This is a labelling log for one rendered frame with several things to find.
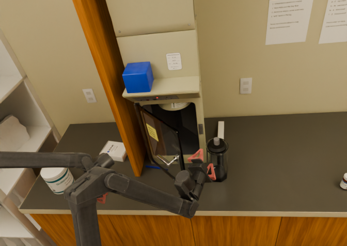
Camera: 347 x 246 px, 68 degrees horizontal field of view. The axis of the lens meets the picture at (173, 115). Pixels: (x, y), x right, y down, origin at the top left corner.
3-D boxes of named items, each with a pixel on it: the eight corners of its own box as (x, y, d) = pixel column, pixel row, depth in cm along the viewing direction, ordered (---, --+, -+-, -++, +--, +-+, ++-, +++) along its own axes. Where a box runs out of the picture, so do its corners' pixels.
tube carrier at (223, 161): (219, 162, 144) (218, 134, 131) (232, 174, 137) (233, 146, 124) (203, 172, 141) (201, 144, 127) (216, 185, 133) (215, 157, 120)
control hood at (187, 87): (132, 98, 123) (127, 80, 116) (201, 94, 118) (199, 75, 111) (127, 113, 114) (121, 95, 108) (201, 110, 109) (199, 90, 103)
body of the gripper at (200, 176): (202, 163, 103) (196, 178, 98) (213, 179, 108) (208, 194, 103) (188, 164, 107) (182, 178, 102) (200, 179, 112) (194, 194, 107)
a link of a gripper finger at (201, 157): (205, 144, 107) (199, 162, 101) (213, 155, 111) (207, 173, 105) (192, 145, 112) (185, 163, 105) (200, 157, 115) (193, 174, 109)
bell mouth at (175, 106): (160, 91, 142) (158, 82, 138) (192, 89, 139) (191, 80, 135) (155, 111, 128) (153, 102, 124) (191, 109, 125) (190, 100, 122)
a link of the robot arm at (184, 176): (175, 212, 100) (192, 217, 94) (160, 194, 94) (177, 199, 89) (189, 186, 106) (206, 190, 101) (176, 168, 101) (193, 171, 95)
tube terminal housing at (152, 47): (157, 134, 171) (129, 16, 123) (206, 132, 166) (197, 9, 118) (151, 164, 152) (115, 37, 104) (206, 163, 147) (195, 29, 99)
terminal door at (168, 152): (152, 159, 148) (136, 103, 123) (188, 190, 128) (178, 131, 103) (150, 159, 147) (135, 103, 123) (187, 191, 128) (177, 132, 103)
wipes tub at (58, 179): (58, 175, 154) (47, 158, 145) (78, 175, 152) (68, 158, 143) (48, 195, 144) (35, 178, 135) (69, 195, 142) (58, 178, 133)
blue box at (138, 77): (132, 80, 115) (127, 62, 110) (154, 79, 114) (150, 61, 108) (127, 93, 108) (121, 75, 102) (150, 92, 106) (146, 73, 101)
